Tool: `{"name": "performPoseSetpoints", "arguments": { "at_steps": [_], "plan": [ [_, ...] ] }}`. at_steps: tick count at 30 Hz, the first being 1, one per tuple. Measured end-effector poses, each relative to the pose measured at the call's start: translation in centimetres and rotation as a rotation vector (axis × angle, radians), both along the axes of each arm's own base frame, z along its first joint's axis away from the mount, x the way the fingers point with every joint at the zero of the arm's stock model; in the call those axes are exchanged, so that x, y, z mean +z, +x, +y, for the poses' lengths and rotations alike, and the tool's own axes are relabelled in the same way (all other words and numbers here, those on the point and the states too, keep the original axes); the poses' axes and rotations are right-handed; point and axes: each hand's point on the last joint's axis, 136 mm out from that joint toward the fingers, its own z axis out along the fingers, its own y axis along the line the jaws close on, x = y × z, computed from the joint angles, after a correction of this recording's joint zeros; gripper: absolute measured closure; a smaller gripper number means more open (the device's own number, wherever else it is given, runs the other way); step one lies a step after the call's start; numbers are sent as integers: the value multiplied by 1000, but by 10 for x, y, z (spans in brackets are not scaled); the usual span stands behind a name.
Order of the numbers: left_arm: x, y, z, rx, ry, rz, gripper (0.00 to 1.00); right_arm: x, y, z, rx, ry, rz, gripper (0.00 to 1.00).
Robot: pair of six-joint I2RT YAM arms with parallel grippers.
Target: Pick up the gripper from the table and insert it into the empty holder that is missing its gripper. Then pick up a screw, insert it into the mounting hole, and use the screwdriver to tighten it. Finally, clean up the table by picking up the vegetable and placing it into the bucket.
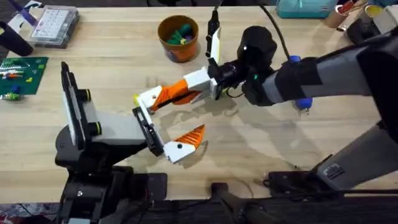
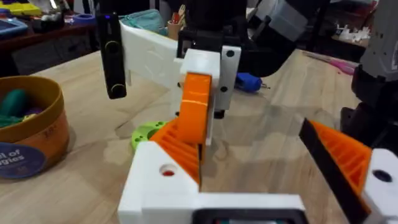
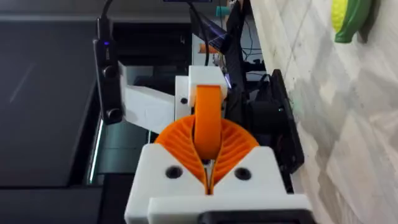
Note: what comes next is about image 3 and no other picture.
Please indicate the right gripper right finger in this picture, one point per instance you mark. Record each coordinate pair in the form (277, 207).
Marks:
(258, 174)

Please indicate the yellow green toy corn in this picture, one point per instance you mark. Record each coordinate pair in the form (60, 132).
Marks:
(349, 18)

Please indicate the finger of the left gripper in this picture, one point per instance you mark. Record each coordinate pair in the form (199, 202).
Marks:
(207, 124)

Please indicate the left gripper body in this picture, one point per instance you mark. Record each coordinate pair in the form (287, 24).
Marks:
(149, 105)

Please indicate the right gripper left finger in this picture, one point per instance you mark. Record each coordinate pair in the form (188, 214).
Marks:
(152, 174)

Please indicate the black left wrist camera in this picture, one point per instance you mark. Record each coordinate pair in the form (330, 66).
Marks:
(108, 81)

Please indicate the black rail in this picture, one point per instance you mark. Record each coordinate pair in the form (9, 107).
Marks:
(287, 130)

